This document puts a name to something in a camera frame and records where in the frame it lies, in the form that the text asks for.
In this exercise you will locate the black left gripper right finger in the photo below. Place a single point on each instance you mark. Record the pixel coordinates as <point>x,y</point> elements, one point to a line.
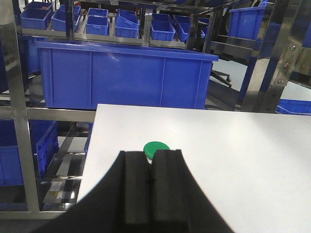
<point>178,203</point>

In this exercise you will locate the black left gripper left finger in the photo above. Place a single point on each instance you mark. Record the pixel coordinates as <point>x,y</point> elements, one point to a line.
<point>118,203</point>

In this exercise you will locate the green push button switch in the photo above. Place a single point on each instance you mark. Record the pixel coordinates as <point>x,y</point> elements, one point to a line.
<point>152,147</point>

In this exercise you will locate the large blue plastic crate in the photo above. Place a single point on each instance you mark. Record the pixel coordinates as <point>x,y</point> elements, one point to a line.
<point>81,75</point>

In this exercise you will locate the stainless steel shelving rack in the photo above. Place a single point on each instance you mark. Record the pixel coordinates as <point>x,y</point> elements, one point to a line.
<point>280,53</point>

